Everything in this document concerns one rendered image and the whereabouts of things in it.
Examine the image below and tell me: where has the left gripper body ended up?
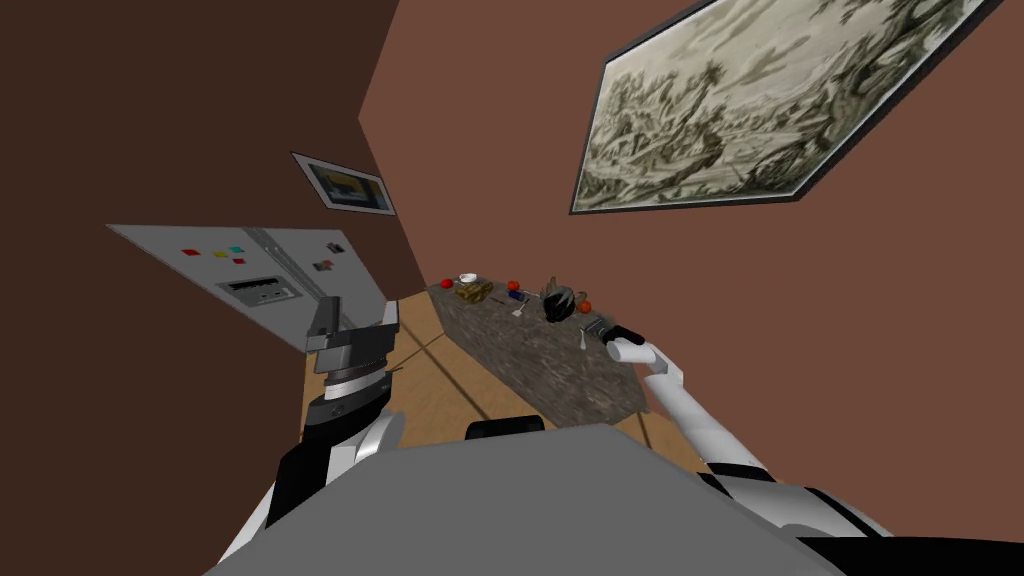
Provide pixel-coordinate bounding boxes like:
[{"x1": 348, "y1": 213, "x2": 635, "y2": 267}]
[{"x1": 305, "y1": 322, "x2": 400, "y2": 377}]

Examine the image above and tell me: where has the black round object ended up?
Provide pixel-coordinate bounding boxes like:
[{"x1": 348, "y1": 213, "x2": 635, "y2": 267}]
[{"x1": 543, "y1": 289, "x2": 577, "y2": 325}]

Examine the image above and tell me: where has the grey fridge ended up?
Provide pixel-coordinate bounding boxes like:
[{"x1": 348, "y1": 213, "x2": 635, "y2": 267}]
[{"x1": 105, "y1": 223, "x2": 387, "y2": 354}]

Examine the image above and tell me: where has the small framed picture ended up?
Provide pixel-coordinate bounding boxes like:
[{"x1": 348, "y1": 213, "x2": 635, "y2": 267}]
[{"x1": 289, "y1": 151, "x2": 398, "y2": 218}]

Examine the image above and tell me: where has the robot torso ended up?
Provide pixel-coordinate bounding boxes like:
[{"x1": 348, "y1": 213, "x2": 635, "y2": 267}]
[{"x1": 203, "y1": 415, "x2": 851, "y2": 576}]

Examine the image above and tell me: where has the large framed landscape picture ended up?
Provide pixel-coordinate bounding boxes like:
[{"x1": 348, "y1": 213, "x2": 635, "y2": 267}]
[{"x1": 568, "y1": 0, "x2": 1006, "y2": 217}]

